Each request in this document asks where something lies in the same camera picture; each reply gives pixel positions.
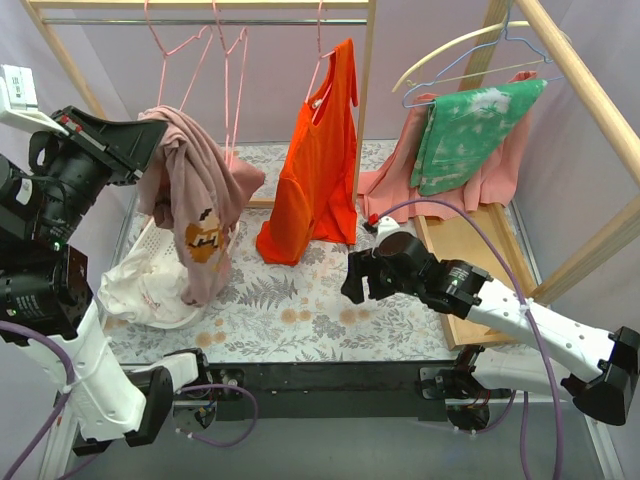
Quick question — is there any right wooden clothes rack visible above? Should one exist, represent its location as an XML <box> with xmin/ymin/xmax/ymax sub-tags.
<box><xmin>414</xmin><ymin>0</ymin><xmax>640</xmax><ymax>351</ymax></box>

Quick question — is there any blue wire hanger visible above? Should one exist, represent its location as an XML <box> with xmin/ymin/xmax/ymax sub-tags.
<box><xmin>392</xmin><ymin>1</ymin><xmax>554</xmax><ymax>109</ymax></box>

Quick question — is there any left wooden clothes rack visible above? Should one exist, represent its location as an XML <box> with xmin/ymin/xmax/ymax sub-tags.
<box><xmin>19</xmin><ymin>0</ymin><xmax>377</xmax><ymax>211</ymax></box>

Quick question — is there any orange t-shirt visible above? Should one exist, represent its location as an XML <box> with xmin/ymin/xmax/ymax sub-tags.
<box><xmin>256</xmin><ymin>38</ymin><xmax>358</xmax><ymax>266</ymax></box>

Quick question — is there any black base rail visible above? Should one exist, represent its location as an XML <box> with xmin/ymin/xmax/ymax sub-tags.
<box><xmin>164</xmin><ymin>359</ymin><xmax>491</xmax><ymax>421</ymax></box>

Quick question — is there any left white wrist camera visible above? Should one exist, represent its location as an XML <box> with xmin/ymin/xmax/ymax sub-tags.
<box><xmin>1</xmin><ymin>64</ymin><xmax>66</xmax><ymax>135</ymax></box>

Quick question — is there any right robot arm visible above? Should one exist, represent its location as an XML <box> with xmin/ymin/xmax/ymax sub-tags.
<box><xmin>341</xmin><ymin>230</ymin><xmax>639</xmax><ymax>426</ymax></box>

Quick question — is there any pink hanger holding orange shirt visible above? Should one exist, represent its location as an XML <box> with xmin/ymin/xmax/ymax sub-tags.
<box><xmin>305</xmin><ymin>0</ymin><xmax>333</xmax><ymax>110</ymax></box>

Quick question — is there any wooden clothes rack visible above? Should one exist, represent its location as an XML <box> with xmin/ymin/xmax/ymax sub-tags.
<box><xmin>414</xmin><ymin>0</ymin><xmax>640</xmax><ymax>351</ymax></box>
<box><xmin>19</xmin><ymin>0</ymin><xmax>377</xmax><ymax>211</ymax></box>

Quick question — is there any floral table cloth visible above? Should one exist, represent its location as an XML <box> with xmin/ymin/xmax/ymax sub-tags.
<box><xmin>99</xmin><ymin>140</ymin><xmax>531</xmax><ymax>364</ymax></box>

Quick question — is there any pink wire hanger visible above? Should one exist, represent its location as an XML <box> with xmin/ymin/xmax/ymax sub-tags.
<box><xmin>144</xmin><ymin>0</ymin><xmax>214</xmax><ymax>114</ymax></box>
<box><xmin>212</xmin><ymin>1</ymin><xmax>248</xmax><ymax>168</ymax></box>

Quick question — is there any green tie-dye garment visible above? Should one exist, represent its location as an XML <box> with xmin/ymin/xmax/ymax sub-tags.
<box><xmin>410</xmin><ymin>79</ymin><xmax>547</xmax><ymax>196</ymax></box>

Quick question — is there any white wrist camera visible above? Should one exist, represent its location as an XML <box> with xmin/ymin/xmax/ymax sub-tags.
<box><xmin>363</xmin><ymin>214</ymin><xmax>400</xmax><ymax>242</ymax></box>
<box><xmin>1</xmin><ymin>64</ymin><xmax>66</xmax><ymax>135</ymax></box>

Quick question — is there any white garment in basket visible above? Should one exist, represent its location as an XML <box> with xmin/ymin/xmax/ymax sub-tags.
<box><xmin>97</xmin><ymin>249</ymin><xmax>194</xmax><ymax>324</ymax></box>

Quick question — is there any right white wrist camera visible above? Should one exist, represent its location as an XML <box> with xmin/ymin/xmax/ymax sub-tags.
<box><xmin>363</xmin><ymin>214</ymin><xmax>400</xmax><ymax>242</ymax></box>

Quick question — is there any dusty pink graphic t-shirt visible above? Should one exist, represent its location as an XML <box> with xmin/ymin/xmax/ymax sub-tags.
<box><xmin>137</xmin><ymin>106</ymin><xmax>265</xmax><ymax>305</ymax></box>

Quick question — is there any middle pink wire hanger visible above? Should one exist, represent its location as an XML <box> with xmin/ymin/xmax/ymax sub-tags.
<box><xmin>212</xmin><ymin>1</ymin><xmax>248</xmax><ymax>168</ymax></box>

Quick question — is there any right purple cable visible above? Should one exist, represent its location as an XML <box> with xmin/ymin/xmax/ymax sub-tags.
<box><xmin>379</xmin><ymin>198</ymin><xmax>556</xmax><ymax>480</ymax></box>

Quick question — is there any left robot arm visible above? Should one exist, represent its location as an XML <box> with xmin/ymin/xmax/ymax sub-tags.
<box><xmin>1</xmin><ymin>106</ymin><xmax>213</xmax><ymax>455</ymax></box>

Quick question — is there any left pink wire hanger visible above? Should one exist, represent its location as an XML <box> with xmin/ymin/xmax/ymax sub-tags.
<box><xmin>144</xmin><ymin>0</ymin><xmax>214</xmax><ymax>114</ymax></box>

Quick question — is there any white laundry basket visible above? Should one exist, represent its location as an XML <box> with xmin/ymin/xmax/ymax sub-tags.
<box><xmin>102</xmin><ymin>219</ymin><xmax>241</xmax><ymax>330</ymax></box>

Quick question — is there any salmon pink pleated garment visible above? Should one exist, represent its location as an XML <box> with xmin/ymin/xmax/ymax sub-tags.
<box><xmin>358</xmin><ymin>71</ymin><xmax>547</xmax><ymax>223</ymax></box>

